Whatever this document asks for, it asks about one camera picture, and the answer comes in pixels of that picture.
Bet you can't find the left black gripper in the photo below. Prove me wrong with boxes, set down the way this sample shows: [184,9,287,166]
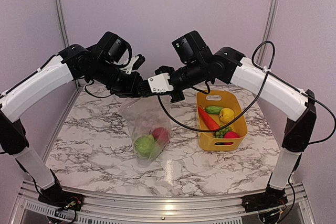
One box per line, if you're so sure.
[91,58,145,97]

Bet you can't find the yellow toy lemon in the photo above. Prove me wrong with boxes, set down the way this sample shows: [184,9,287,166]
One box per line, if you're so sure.
[219,108,235,124]

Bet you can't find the clear zip top bag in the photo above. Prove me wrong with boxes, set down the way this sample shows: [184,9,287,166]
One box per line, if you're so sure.
[119,96,171,167]

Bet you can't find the green toy grapes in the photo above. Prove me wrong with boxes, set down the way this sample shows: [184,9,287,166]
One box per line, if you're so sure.
[214,126,232,138]

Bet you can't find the red toy tomato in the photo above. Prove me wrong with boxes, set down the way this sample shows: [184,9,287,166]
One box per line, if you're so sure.
[152,127,170,145]

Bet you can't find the green toy pepper back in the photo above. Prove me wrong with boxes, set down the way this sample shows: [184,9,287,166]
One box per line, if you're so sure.
[134,134,162,158]

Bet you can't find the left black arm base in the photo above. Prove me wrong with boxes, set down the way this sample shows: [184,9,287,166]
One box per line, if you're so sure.
[38,191,84,211]

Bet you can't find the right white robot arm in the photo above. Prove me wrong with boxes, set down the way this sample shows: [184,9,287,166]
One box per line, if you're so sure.
[147,47,317,207]

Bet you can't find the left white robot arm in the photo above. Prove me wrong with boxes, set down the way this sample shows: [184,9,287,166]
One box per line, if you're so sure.
[1,41,148,206]

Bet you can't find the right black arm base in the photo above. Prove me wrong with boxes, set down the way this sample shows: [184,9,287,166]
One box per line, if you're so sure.
[242,190,288,212]

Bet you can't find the left white sensor box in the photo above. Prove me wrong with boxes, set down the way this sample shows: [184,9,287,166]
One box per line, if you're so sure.
[122,54,145,74]

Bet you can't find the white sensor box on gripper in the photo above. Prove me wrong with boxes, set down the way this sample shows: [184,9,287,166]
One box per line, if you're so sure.
[148,73,174,93]

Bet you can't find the green toy bitter gourd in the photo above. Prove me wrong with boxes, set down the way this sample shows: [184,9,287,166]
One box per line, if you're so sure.
[205,105,223,115]

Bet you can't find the orange toy carrot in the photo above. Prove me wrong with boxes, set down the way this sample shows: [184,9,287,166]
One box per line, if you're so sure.
[197,107,219,130]

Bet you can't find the red toy fruit front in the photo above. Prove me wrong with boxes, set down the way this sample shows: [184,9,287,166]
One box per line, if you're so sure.
[224,131,240,139]

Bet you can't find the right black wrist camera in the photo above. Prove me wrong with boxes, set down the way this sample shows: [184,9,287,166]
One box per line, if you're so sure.
[172,30,213,65]

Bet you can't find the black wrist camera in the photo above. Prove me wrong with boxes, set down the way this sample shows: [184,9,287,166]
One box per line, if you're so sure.
[172,30,213,65]
[97,31,132,63]

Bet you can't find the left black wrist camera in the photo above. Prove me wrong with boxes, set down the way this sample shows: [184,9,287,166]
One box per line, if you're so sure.
[97,31,132,63]

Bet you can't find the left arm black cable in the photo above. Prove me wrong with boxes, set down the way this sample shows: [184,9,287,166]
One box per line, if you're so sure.
[84,82,113,99]

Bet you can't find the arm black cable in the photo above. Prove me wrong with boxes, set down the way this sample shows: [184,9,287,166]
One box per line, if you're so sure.
[84,82,113,99]
[157,40,336,145]

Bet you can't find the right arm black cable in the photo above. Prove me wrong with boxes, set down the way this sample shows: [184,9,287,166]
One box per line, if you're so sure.
[157,40,336,145]

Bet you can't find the left aluminium frame post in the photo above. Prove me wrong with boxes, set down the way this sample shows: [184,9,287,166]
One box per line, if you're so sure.
[50,0,81,90]

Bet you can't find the aluminium frame post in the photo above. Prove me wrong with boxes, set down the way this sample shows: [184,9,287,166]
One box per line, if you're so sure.
[258,0,284,65]
[50,0,81,90]

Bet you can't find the right aluminium frame post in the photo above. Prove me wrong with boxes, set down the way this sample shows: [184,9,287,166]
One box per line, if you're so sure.
[258,0,284,65]

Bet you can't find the aluminium front rail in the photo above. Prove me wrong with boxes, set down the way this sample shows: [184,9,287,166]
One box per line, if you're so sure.
[9,180,316,223]

